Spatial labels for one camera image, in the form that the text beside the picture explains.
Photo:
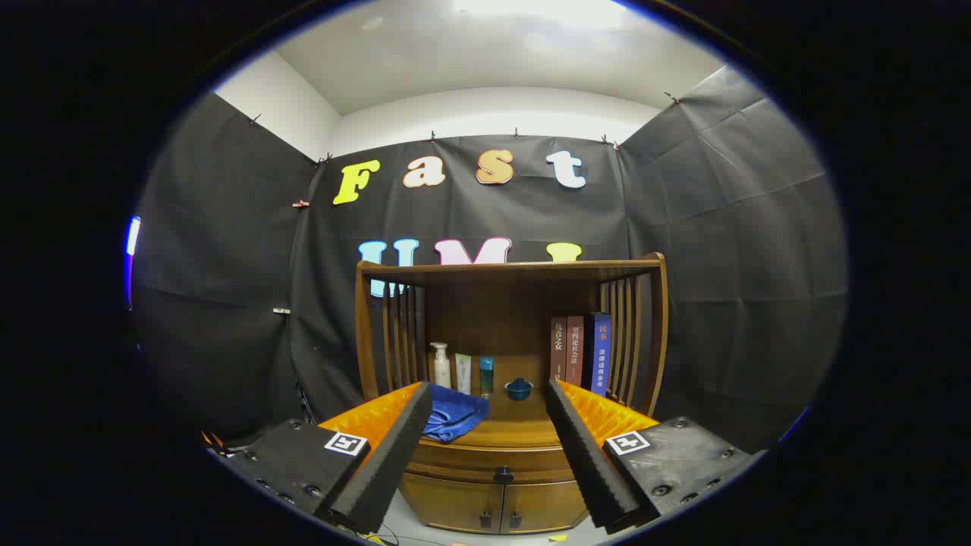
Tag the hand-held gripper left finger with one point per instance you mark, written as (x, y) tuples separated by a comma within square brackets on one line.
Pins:
[(379, 470)]

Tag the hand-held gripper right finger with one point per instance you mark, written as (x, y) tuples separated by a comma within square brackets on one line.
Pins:
[(588, 462)]

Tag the wooden drawer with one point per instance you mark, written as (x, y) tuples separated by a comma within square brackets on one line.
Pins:
[(455, 459)]

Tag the wooden cabinet door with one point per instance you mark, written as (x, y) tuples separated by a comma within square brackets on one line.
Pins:
[(447, 500), (546, 504)]

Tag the wooden countertop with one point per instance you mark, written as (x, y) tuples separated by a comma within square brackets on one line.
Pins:
[(516, 425)]

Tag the wooden cabinet with shelf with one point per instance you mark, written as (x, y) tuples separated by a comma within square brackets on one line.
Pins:
[(493, 318)]

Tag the blue folded towel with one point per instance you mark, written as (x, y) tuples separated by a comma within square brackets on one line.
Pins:
[(455, 413)]

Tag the blue lidded teacup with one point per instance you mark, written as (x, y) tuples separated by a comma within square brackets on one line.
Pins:
[(519, 390)]

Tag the blue book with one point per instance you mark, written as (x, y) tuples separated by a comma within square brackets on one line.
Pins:
[(599, 353)]

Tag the brown book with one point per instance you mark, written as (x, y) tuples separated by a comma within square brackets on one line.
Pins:
[(575, 350), (558, 349)]

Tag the white pump bottle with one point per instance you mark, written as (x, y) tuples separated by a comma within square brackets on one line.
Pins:
[(441, 371)]

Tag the white green tube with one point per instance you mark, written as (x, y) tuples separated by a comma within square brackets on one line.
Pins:
[(463, 373)]

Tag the teal bottle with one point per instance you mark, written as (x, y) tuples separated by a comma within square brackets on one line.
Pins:
[(486, 375)]

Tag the black backdrop cloth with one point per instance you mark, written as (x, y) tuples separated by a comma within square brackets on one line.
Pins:
[(683, 227)]

